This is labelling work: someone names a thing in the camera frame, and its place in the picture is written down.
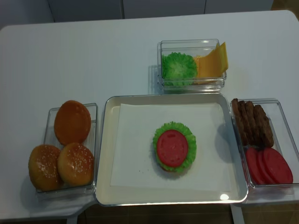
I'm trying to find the red tomato slice on burger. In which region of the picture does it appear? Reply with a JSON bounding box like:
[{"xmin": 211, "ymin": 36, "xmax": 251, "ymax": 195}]
[{"xmin": 156, "ymin": 130, "xmax": 189, "ymax": 168}]

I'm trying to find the green lettuce on burger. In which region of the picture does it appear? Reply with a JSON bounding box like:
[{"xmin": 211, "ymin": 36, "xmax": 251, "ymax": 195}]
[{"xmin": 152, "ymin": 121, "xmax": 197, "ymax": 171}]

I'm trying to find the sesame bun middle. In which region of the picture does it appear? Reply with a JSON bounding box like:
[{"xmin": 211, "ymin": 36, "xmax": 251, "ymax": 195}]
[{"xmin": 57, "ymin": 143, "xmax": 94, "ymax": 186}]

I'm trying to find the yellow cheese slice upright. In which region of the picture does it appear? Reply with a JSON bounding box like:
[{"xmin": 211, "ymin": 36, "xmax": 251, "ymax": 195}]
[{"xmin": 198, "ymin": 42, "xmax": 228, "ymax": 78}]

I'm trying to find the sesame bun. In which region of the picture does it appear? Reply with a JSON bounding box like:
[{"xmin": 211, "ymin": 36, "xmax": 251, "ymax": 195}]
[
  {"xmin": 28, "ymin": 144, "xmax": 63, "ymax": 192},
  {"xmin": 57, "ymin": 143, "xmax": 94, "ymax": 186}
]

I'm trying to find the red tomato slice left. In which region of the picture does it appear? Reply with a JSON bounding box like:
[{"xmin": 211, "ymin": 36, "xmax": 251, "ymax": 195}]
[{"xmin": 245, "ymin": 147, "xmax": 267, "ymax": 185}]

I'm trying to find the red tomato slice right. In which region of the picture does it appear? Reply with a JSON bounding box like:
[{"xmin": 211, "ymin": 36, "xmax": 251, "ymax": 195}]
[{"xmin": 262, "ymin": 148, "xmax": 293, "ymax": 184}]

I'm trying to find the silver metal tray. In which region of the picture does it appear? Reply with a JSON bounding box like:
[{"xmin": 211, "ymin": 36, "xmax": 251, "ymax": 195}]
[{"xmin": 95, "ymin": 93, "xmax": 248, "ymax": 205}]

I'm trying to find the red tomato slice middle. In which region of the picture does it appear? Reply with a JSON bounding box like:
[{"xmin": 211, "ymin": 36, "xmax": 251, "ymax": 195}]
[{"xmin": 257, "ymin": 151, "xmax": 276, "ymax": 184}]

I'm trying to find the clear patty tomato container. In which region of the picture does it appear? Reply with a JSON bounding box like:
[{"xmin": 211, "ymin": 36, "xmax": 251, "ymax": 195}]
[{"xmin": 229, "ymin": 98, "xmax": 299, "ymax": 204}]

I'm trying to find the white paper sheet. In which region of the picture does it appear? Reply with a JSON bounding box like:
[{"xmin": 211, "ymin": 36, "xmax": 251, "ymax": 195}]
[{"xmin": 110, "ymin": 103, "xmax": 231, "ymax": 191}]

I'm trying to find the clear bun container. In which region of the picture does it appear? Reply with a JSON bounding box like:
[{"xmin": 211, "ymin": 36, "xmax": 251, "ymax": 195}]
[{"xmin": 36, "ymin": 103, "xmax": 99, "ymax": 200}]

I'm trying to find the yellow cheese slice flat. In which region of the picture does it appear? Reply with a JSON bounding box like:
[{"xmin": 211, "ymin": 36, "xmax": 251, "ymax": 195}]
[{"xmin": 193, "ymin": 55, "xmax": 226, "ymax": 84}]

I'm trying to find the sesame bun far left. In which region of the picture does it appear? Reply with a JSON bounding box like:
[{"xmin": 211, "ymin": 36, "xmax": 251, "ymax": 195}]
[{"xmin": 28, "ymin": 144, "xmax": 63, "ymax": 192}]

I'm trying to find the green lettuce in container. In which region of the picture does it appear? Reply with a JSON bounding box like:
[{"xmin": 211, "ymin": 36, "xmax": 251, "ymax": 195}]
[{"xmin": 162, "ymin": 52, "xmax": 197, "ymax": 86}]

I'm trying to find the clear lettuce cheese container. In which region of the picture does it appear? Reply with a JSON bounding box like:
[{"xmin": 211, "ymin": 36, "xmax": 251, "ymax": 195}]
[{"xmin": 157, "ymin": 39, "xmax": 227, "ymax": 93}]

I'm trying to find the smooth orange bun back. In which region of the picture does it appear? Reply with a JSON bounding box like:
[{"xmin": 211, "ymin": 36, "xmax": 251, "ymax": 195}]
[{"xmin": 54, "ymin": 100, "xmax": 91, "ymax": 146}]

